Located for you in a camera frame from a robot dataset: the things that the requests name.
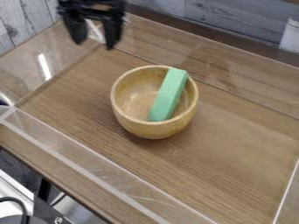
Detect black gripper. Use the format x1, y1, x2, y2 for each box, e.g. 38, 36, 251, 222
57, 0, 126, 50

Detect green rectangular block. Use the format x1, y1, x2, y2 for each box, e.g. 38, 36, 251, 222
146, 67, 188, 122

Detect brown wooden bowl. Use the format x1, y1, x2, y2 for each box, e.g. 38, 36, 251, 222
109, 65, 200, 140

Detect clear acrylic tray walls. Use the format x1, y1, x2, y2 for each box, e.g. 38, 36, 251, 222
0, 9, 299, 224

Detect white cylindrical container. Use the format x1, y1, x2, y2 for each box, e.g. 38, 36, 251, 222
279, 17, 299, 53

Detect black table leg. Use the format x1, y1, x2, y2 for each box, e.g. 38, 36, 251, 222
37, 178, 52, 201

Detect black cable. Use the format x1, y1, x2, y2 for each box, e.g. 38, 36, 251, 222
0, 196, 29, 224

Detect black metal bracket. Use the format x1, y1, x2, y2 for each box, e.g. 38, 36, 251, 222
32, 196, 73, 224

